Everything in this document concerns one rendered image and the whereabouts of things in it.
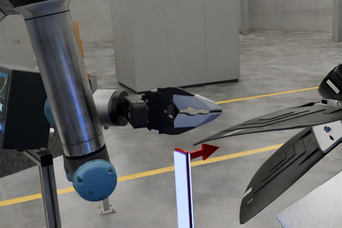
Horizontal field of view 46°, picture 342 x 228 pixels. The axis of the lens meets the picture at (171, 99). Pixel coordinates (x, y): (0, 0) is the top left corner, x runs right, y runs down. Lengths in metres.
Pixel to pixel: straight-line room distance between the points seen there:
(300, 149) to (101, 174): 0.42
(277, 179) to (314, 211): 0.17
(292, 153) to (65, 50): 0.51
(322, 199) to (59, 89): 0.48
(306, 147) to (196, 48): 6.31
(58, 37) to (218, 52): 6.70
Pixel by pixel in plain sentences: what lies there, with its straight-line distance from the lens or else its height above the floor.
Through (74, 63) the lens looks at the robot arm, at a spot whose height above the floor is 1.29.
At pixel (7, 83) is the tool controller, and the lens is 1.02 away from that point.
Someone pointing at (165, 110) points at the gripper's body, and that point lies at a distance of 0.76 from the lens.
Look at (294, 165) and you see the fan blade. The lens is 0.88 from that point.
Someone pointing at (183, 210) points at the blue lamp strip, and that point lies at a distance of 0.54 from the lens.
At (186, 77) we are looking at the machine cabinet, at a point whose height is 0.20.
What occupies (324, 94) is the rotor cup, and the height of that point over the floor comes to 1.19.
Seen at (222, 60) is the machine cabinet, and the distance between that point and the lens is 7.38.
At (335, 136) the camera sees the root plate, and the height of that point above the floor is 1.11.
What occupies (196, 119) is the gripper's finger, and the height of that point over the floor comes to 1.17.
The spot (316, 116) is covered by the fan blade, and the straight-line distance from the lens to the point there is 0.65.
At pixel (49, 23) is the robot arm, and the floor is 1.36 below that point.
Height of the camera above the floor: 1.36
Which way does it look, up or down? 12 degrees down
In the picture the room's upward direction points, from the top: 4 degrees counter-clockwise
